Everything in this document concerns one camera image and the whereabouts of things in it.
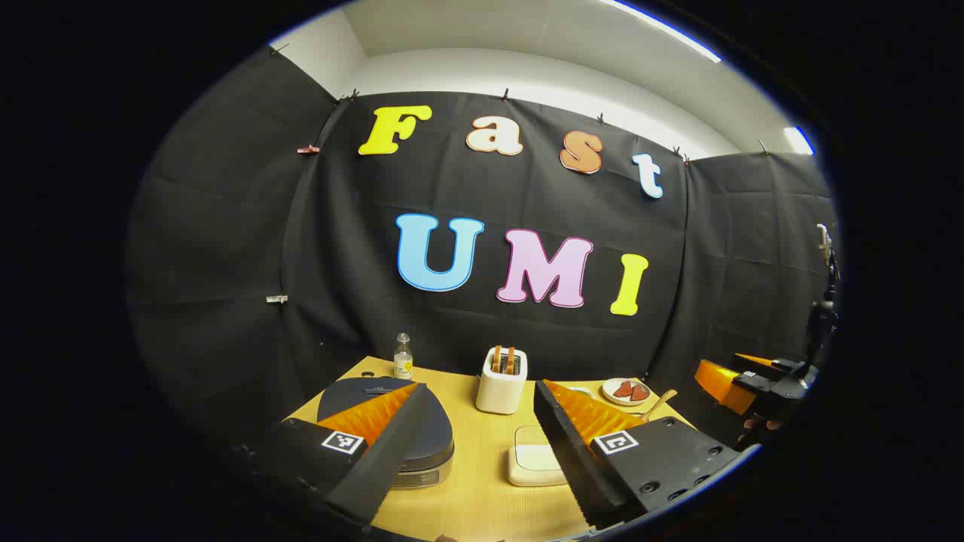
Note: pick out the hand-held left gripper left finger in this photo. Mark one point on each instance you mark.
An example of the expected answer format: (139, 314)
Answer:
(392, 444)

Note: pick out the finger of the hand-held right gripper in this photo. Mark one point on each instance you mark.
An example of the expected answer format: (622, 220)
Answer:
(723, 382)
(761, 361)

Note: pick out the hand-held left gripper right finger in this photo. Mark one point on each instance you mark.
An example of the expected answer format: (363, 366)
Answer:
(568, 452)

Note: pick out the wooden spoon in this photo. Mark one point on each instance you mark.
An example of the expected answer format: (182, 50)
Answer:
(661, 403)

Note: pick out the dark grey rice cooker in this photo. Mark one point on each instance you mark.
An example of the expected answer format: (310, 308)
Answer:
(346, 393)

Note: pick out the cream rice box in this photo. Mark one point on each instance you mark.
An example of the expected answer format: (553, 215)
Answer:
(531, 455)

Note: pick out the white divided grain dish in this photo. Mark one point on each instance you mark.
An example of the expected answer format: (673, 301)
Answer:
(580, 391)

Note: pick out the round white plate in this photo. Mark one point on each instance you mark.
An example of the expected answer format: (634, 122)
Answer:
(611, 397)

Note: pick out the red meat slice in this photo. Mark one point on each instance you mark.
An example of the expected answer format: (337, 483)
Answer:
(640, 392)
(623, 390)

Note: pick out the small glass bottle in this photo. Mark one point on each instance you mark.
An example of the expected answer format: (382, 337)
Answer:
(403, 361)

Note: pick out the white toaster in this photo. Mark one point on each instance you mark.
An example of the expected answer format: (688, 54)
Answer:
(498, 391)

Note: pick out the toasted bread slice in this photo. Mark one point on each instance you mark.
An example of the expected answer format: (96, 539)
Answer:
(497, 359)
(510, 360)

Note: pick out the silver cloth clip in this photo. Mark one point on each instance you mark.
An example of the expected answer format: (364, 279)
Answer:
(276, 299)

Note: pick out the short ceiling light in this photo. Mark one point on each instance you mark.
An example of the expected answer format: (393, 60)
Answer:
(798, 140)

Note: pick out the pink cloth clip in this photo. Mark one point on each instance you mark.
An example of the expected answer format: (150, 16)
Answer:
(307, 150)

